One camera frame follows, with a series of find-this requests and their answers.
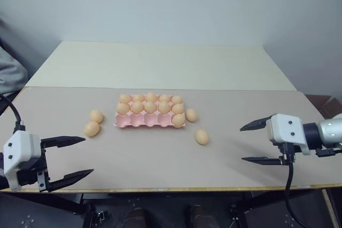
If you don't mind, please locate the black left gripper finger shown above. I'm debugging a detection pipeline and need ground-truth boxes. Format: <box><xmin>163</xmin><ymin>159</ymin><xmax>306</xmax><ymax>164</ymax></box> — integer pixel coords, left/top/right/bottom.
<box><xmin>49</xmin><ymin>169</ymin><xmax>95</xmax><ymax>193</ymax></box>
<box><xmin>40</xmin><ymin>136</ymin><xmax>87</xmax><ymax>149</ymax></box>

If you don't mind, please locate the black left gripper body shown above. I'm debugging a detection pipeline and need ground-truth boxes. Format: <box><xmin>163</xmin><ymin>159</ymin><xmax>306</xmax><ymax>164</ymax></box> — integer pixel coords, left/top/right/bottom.
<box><xmin>15</xmin><ymin>139</ymin><xmax>51</xmax><ymax>193</ymax></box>

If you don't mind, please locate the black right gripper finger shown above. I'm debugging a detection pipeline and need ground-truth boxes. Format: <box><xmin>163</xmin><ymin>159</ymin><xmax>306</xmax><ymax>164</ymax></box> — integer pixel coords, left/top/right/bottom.
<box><xmin>239</xmin><ymin>115</ymin><xmax>273</xmax><ymax>132</ymax></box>
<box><xmin>240</xmin><ymin>155</ymin><xmax>282</xmax><ymax>166</ymax></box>

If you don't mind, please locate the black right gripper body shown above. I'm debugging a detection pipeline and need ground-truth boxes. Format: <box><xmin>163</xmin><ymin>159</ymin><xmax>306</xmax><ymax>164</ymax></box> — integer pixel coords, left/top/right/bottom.
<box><xmin>266</xmin><ymin>117</ymin><xmax>297</xmax><ymax>165</ymax></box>

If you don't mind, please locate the pink egg tray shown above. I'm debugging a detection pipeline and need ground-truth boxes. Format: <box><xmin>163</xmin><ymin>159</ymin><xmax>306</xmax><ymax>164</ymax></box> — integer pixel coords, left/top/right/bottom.
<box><xmin>114</xmin><ymin>95</ymin><xmax>187</xmax><ymax>130</ymax></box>

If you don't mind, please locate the black metal clamp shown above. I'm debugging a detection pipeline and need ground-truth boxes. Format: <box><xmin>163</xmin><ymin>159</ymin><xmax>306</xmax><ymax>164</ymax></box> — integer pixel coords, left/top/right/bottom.
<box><xmin>228</xmin><ymin>204</ymin><xmax>243</xmax><ymax>222</ymax></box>

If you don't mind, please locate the brown cardboard box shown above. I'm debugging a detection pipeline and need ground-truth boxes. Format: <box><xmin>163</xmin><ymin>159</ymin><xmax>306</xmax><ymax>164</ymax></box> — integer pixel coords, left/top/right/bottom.
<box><xmin>304</xmin><ymin>94</ymin><xmax>340</xmax><ymax>122</ymax></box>

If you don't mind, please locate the light wooden strip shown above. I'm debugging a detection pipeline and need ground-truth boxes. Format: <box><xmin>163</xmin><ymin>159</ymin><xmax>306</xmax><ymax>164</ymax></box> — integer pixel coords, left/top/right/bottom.
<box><xmin>321</xmin><ymin>188</ymin><xmax>339</xmax><ymax>228</ymax></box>

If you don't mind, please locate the person in gray clothing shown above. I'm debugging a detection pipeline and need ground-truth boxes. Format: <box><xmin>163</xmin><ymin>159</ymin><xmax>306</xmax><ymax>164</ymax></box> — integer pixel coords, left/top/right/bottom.
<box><xmin>0</xmin><ymin>18</ymin><xmax>29</xmax><ymax>98</ymax></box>

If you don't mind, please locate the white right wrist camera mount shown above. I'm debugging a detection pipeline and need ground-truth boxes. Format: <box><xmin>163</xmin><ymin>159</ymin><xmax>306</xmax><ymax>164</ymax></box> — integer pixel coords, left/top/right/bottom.
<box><xmin>268</xmin><ymin>113</ymin><xmax>312</xmax><ymax>156</ymax></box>

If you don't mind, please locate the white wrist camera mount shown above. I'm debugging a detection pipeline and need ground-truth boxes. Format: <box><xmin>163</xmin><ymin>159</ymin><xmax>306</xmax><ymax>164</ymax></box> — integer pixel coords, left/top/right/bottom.
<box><xmin>3</xmin><ymin>130</ymin><xmax>42</xmax><ymax>192</ymax></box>
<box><xmin>268</xmin><ymin>113</ymin><xmax>312</xmax><ymax>156</ymax></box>

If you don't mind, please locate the black table frame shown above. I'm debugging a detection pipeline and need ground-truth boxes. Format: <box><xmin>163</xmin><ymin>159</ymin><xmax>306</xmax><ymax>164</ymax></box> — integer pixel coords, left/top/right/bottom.
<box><xmin>0</xmin><ymin>185</ymin><xmax>323</xmax><ymax>228</ymax></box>

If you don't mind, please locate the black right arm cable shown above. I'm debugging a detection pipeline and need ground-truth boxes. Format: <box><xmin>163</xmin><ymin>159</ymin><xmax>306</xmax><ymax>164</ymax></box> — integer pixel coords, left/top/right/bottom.
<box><xmin>283</xmin><ymin>158</ymin><xmax>311</xmax><ymax>228</ymax></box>

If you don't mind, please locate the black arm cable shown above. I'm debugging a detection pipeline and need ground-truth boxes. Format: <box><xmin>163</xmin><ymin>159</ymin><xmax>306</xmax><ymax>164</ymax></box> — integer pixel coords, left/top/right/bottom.
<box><xmin>0</xmin><ymin>93</ymin><xmax>26</xmax><ymax>134</ymax></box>
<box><xmin>283</xmin><ymin>158</ymin><xmax>311</xmax><ymax>228</ymax></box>

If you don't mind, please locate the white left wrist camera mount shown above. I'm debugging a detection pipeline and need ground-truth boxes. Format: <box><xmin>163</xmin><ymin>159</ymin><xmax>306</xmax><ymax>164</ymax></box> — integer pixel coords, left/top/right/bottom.
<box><xmin>3</xmin><ymin>130</ymin><xmax>42</xmax><ymax>192</ymax></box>

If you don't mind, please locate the black right wrist plug cable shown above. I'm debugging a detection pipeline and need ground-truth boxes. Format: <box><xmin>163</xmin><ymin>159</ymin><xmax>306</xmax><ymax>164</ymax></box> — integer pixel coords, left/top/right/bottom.
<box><xmin>315</xmin><ymin>147</ymin><xmax>342</xmax><ymax>158</ymax></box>

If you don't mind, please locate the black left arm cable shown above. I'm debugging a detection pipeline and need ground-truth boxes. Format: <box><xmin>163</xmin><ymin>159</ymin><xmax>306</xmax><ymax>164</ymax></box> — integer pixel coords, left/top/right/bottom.
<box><xmin>0</xmin><ymin>93</ymin><xmax>26</xmax><ymax>134</ymax></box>

